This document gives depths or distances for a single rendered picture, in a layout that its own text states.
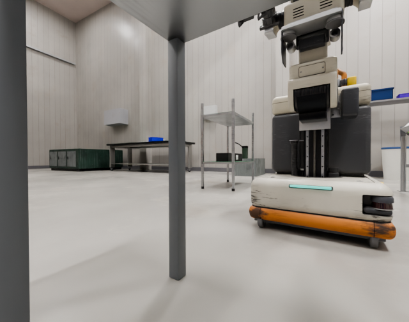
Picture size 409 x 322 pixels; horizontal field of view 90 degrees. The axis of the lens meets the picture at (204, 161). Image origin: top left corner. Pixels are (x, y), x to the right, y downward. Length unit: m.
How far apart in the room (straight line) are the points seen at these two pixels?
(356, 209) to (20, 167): 1.13
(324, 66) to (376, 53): 4.70
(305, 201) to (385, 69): 4.93
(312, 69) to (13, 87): 1.17
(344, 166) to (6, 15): 1.43
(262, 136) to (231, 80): 1.86
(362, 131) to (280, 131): 0.44
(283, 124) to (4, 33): 1.34
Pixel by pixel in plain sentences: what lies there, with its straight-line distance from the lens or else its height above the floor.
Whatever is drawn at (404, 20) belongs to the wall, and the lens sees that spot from 6.25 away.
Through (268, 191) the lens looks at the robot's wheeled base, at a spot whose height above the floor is 0.21.
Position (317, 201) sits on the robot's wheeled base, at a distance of 1.12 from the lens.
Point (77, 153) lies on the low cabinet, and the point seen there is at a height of 0.55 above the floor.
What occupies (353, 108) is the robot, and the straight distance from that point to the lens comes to 1.30.
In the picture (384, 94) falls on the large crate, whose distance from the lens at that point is 5.02.
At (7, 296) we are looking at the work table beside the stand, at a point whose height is 0.18.
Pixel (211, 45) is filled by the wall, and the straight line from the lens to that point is 7.00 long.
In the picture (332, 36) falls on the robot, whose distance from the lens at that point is 1.30.
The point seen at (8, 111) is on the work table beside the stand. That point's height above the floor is 0.46.
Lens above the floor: 0.39
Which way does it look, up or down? 1 degrees down
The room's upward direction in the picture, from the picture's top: straight up
